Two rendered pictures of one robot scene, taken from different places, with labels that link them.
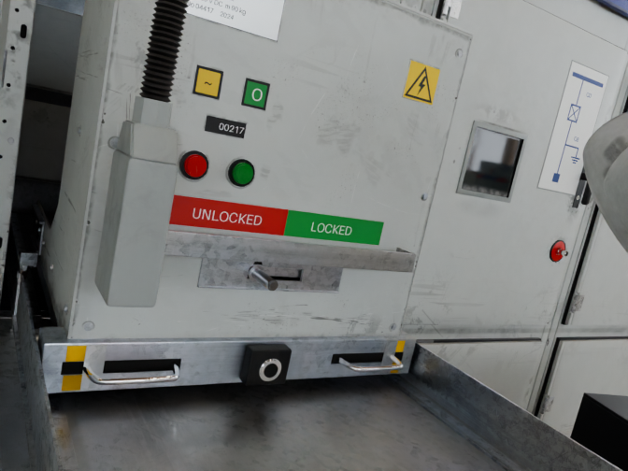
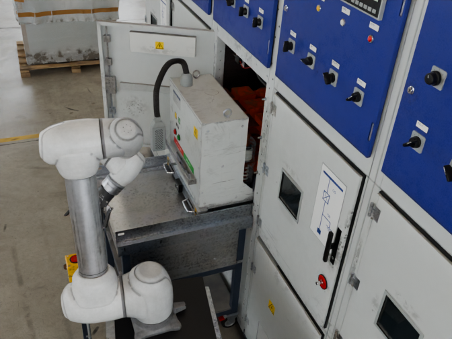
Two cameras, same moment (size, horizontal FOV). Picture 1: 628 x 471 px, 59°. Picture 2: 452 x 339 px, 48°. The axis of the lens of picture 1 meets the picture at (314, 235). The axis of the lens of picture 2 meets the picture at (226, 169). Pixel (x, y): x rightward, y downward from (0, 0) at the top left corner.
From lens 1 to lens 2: 271 cm
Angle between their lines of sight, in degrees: 92
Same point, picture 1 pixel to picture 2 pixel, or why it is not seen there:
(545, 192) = (314, 235)
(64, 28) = not seen: hidden behind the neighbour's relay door
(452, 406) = (179, 227)
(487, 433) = (165, 231)
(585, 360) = not seen: outside the picture
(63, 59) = not seen: hidden behind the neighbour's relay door
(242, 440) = (159, 189)
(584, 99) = (331, 192)
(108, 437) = (158, 173)
